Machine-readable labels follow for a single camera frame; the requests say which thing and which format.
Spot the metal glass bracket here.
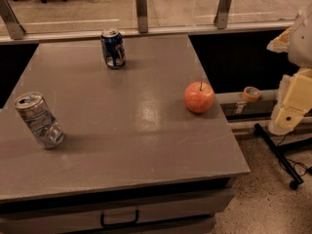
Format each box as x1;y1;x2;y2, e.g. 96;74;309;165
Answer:
214;0;232;29
136;0;148;33
0;0;25;40

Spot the black cable on floor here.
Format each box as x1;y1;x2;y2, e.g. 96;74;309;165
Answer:
276;134;312;177

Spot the black drawer handle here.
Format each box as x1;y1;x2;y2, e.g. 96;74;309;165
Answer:
99;210;139;229

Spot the red apple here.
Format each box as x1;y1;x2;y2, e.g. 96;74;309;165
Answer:
184;82;215;114

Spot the left metal glass bracket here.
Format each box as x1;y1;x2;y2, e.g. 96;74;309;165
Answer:
0;0;25;40

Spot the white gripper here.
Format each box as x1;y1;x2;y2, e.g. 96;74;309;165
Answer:
266;4;312;136

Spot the black wheeled stand base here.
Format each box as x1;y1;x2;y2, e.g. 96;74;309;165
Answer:
253;124;312;190

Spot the blue pepsi can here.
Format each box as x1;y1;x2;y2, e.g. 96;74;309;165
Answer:
100;29;126;69

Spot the right metal glass bracket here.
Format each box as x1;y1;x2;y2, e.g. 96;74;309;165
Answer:
214;0;232;29

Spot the silver redbull can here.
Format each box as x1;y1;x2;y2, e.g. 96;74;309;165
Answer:
14;92;63;149

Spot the middle metal glass bracket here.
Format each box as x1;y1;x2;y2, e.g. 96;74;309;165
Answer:
136;0;148;33

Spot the grey cabinet drawer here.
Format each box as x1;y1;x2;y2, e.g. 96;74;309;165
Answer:
0;188;234;234

